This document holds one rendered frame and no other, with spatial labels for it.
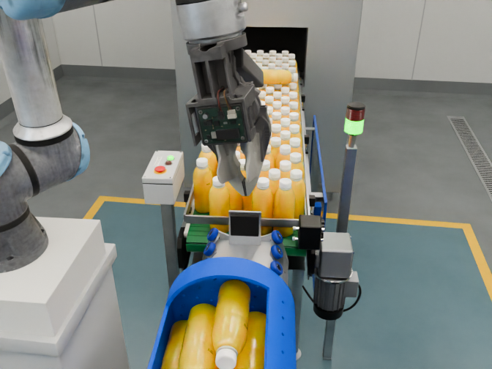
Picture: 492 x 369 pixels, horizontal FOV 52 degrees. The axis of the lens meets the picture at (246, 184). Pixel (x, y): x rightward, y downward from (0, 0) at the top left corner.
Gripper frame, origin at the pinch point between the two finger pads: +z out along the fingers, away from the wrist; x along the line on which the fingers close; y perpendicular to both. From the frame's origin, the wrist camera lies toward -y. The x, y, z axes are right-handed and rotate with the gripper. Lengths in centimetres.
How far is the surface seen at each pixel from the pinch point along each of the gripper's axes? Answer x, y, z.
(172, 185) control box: -46, -78, 34
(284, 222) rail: -12, -80, 51
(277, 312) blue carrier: -2.7, -16.4, 35.2
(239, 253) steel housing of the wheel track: -25, -67, 54
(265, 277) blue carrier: -5.9, -23.1, 31.8
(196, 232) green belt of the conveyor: -42, -79, 53
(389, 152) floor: 30, -346, 136
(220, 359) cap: -12.0, -5.6, 37.3
